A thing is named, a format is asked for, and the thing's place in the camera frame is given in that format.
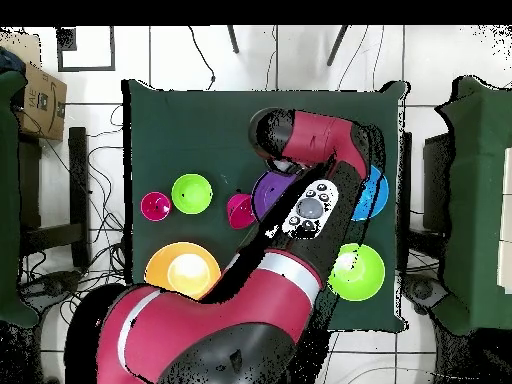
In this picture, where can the large green bowl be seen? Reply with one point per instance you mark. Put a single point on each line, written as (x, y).
(362, 276)

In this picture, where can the red cup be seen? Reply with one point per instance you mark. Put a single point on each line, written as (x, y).
(155, 206)

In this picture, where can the black square floor frame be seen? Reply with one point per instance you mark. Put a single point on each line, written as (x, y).
(86, 68)

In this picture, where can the green cloth covered table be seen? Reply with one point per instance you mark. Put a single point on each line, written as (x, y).
(476, 200)
(8, 200)

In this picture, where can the black bench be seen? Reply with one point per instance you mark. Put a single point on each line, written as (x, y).
(78, 192)

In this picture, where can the grey stand base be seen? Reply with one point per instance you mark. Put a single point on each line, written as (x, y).
(424, 290)
(52, 286)

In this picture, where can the large blue bowl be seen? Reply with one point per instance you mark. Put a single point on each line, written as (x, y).
(376, 196)

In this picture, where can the small pink bowl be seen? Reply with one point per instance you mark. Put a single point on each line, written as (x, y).
(240, 212)

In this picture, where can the small green bowl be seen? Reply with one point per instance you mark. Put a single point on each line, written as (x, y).
(192, 194)

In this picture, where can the purple bowl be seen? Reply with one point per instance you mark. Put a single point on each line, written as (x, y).
(270, 190)

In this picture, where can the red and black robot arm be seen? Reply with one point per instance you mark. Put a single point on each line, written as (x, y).
(200, 332)

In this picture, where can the cardboard box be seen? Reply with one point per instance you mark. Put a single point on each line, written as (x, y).
(42, 104)

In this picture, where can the black tripod leg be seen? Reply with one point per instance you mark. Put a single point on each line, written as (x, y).
(233, 40)
(336, 46)

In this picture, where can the large yellow bowl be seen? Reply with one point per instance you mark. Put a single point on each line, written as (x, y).
(160, 268)

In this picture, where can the dark green tablecloth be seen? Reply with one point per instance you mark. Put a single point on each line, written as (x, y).
(192, 132)

